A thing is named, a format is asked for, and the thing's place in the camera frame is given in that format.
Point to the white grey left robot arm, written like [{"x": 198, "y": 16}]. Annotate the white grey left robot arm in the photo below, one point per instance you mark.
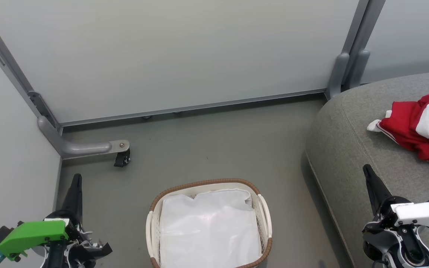
[{"x": 76, "y": 255}]

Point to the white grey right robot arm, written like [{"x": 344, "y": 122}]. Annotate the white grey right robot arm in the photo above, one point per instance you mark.
[{"x": 415, "y": 255}]

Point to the grey partition post with slot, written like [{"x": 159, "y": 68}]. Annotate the grey partition post with slot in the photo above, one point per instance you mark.
[{"x": 13, "y": 70}]

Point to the red white garment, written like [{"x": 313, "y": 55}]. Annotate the red white garment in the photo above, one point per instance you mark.
[{"x": 415, "y": 134}]

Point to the white basket liner cloth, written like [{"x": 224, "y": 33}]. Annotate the white basket liner cloth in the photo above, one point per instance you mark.
[{"x": 210, "y": 230}]

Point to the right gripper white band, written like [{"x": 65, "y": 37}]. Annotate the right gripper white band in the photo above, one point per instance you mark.
[{"x": 423, "y": 216}]

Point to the grey partition bottom rail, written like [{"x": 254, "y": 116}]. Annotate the grey partition bottom rail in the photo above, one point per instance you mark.
[{"x": 199, "y": 108}]

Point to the white laundry basket brown rim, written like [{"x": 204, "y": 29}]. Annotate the white laundry basket brown rim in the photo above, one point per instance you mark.
[{"x": 264, "y": 223}]

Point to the grey fabric sofa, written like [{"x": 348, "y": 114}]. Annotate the grey fabric sofa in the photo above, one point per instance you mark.
[{"x": 348, "y": 149}]

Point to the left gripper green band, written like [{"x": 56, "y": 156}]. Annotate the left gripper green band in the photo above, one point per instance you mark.
[{"x": 32, "y": 234}]

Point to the grey double partition post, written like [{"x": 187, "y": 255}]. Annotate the grey double partition post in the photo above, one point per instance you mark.
[{"x": 350, "y": 56}]

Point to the black caster wheel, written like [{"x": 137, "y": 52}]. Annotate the black caster wheel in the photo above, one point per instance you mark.
[{"x": 122, "y": 159}]

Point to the grey metal partition foot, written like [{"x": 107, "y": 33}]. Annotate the grey metal partition foot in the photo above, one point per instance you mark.
[{"x": 80, "y": 148}]

